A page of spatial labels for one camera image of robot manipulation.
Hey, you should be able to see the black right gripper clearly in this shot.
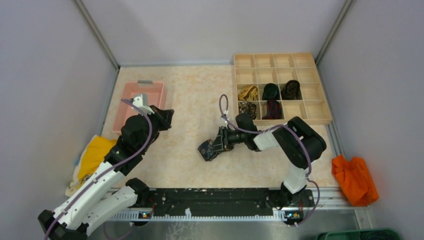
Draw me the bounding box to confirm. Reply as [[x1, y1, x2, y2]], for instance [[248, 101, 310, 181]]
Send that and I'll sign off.
[[208, 125, 248, 153]]

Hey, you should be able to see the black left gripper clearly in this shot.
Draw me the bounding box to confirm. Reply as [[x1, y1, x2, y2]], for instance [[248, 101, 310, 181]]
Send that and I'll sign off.
[[138, 104, 174, 153]]

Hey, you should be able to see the navy floral tie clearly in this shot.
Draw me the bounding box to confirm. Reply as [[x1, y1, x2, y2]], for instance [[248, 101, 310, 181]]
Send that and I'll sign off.
[[197, 139, 222, 162]]

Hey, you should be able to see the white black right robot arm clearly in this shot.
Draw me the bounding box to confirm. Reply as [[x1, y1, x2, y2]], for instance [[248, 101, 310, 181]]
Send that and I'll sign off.
[[197, 113, 327, 206]]

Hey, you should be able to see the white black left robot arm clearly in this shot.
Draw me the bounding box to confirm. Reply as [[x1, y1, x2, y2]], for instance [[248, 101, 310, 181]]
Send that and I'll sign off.
[[38, 105, 174, 240]]

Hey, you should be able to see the pink plastic basket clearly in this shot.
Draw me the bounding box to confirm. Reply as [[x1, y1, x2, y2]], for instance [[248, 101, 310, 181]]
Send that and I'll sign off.
[[112, 80, 166, 134]]

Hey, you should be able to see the black brown floral rolled tie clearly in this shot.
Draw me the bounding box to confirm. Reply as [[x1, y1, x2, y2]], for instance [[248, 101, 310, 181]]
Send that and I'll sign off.
[[238, 101, 258, 120]]

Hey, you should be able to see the yellow patterned rolled tie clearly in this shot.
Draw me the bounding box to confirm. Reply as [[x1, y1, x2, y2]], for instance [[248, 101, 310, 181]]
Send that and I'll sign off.
[[237, 85, 259, 101]]

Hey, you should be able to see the red navy rolled tie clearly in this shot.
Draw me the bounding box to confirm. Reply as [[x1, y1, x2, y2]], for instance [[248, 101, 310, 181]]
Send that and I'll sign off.
[[262, 100, 283, 120]]

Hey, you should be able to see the dark green rolled tie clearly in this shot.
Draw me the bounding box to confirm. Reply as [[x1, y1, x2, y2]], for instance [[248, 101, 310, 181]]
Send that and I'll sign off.
[[262, 83, 280, 101]]

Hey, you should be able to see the yellow cloth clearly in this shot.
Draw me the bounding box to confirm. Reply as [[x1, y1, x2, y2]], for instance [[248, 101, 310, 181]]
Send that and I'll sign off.
[[77, 135, 117, 181]]

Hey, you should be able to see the wooden compartment organizer box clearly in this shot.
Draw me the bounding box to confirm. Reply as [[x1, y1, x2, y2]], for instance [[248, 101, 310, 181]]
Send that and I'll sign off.
[[233, 52, 332, 126]]

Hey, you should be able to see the dark brown rolled tie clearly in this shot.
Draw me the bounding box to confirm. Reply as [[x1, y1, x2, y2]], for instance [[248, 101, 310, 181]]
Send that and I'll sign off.
[[280, 79, 302, 101]]

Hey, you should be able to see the orange cloth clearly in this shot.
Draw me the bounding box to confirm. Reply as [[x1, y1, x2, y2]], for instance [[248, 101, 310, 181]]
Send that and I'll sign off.
[[331, 155, 380, 207]]

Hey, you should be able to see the green bin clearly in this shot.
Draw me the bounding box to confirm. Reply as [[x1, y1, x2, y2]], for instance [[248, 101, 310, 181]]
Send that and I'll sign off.
[[315, 228, 402, 240]]

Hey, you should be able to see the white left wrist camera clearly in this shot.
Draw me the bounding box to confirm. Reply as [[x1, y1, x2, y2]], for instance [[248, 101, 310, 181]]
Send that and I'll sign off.
[[131, 93, 154, 115]]

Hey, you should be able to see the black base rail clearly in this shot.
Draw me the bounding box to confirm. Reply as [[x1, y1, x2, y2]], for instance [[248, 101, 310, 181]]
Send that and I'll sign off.
[[134, 188, 315, 217]]

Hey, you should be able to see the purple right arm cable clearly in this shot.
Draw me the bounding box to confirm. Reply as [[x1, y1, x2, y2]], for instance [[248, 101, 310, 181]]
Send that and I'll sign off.
[[218, 94, 321, 228]]

